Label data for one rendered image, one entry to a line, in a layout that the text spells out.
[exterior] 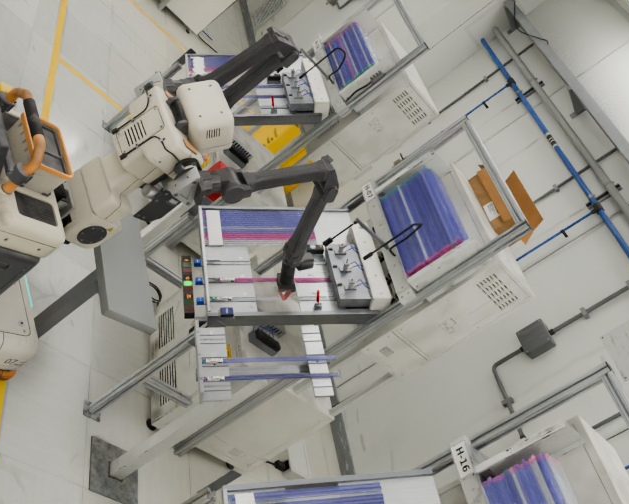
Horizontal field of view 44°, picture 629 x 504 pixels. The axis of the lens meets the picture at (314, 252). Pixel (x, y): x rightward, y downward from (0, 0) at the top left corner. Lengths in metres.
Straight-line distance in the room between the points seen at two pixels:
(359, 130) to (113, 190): 2.01
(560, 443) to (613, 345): 1.79
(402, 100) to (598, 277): 1.48
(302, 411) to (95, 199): 1.49
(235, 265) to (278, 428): 0.86
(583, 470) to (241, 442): 1.72
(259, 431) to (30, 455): 1.09
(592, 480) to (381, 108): 2.43
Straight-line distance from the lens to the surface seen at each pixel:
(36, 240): 2.49
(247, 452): 3.85
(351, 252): 3.38
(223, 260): 3.32
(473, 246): 3.05
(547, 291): 4.70
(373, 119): 4.36
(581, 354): 4.42
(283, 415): 3.64
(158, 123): 2.57
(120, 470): 3.33
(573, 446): 2.66
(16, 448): 3.13
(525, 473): 2.53
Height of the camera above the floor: 2.18
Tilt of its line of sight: 19 degrees down
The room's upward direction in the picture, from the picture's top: 55 degrees clockwise
